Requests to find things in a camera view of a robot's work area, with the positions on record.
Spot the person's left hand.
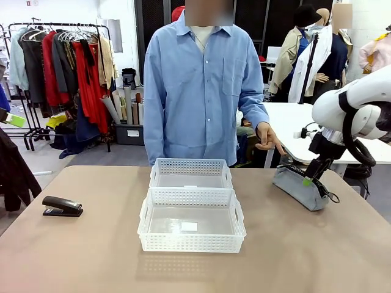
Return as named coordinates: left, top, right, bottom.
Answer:
left=255, top=121, right=288, bottom=156

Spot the black clothes rack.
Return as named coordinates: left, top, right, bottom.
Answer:
left=0, top=23, right=112, bottom=153

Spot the red jacket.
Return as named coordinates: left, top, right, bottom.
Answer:
left=42, top=31, right=71, bottom=107

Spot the pale mint fluffy coat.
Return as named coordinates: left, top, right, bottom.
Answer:
left=9, top=27, right=30, bottom=92

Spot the mannequin with navy top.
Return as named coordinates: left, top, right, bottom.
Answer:
left=311, top=3, right=354, bottom=104

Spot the black robot cable hose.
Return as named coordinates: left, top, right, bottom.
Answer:
left=341, top=91, right=377, bottom=168

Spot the person in pink sweater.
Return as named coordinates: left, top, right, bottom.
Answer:
left=358, top=26, right=391, bottom=76

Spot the blue denim garment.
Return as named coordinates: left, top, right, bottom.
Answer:
left=59, top=94, right=101, bottom=159

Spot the black tripod pole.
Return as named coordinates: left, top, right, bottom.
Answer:
left=298, top=32, right=320, bottom=105

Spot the grey jacket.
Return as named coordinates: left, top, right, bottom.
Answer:
left=51, top=32, right=79, bottom=94

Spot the grey storage bin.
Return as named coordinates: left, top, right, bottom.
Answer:
left=114, top=123, right=145, bottom=146

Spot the beige paper roll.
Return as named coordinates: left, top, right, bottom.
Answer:
left=112, top=90, right=123, bottom=121

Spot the person's left forearm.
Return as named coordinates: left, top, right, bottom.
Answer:
left=238, top=91, right=270, bottom=131

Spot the person in blue shirt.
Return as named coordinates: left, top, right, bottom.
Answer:
left=142, top=0, right=270, bottom=168

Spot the white shirt on mannequin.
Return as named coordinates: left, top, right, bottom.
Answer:
left=288, top=24, right=333, bottom=104

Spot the white perforated plastic basket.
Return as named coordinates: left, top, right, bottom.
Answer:
left=148, top=157, right=233, bottom=190
left=137, top=187, right=247, bottom=253

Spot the beige blouse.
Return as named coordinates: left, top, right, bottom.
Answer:
left=97, top=35, right=119, bottom=90

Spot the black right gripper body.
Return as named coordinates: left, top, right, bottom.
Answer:
left=308, top=133, right=346, bottom=160

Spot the red dress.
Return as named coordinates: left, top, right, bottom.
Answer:
left=72, top=41, right=109, bottom=134

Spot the silver wall panel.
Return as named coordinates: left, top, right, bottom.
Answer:
left=100, top=18, right=123, bottom=54

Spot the tall grey cardboard tube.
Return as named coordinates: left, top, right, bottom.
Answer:
left=123, top=85, right=134, bottom=125

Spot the red hat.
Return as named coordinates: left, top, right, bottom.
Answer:
left=170, top=5, right=186, bottom=23

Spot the black bucket hat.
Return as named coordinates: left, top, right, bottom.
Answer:
left=293, top=4, right=323, bottom=27

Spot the black office chair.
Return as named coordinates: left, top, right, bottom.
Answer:
left=121, top=68, right=137, bottom=90

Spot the person's right forearm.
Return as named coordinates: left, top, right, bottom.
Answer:
left=143, top=100, right=167, bottom=167

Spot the black scarf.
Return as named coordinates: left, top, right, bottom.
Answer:
left=79, top=38, right=95, bottom=85

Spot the grey zippered pencil pouch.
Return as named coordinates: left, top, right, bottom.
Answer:
left=272, top=164, right=340, bottom=212

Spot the slanted grey paper roll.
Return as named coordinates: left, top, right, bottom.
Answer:
left=100, top=94, right=122, bottom=125

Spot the black jacket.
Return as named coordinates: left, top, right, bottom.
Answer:
left=0, top=128, right=43, bottom=212

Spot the black stapler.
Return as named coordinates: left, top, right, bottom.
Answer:
left=42, top=195, right=84, bottom=218

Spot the white table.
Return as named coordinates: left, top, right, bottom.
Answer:
left=262, top=102, right=391, bottom=165

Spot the black bag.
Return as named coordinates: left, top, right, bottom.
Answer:
left=342, top=161, right=373, bottom=181

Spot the dark grey coat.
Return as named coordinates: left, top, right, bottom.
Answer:
left=20, top=36, right=46, bottom=104

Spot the blue fabric item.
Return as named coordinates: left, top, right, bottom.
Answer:
left=0, top=84, right=12, bottom=113

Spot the mannequin with beige trench coat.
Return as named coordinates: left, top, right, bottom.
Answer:
left=268, top=26, right=312, bottom=103

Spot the yellow bag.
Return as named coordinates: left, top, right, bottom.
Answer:
left=45, top=114, right=68, bottom=129

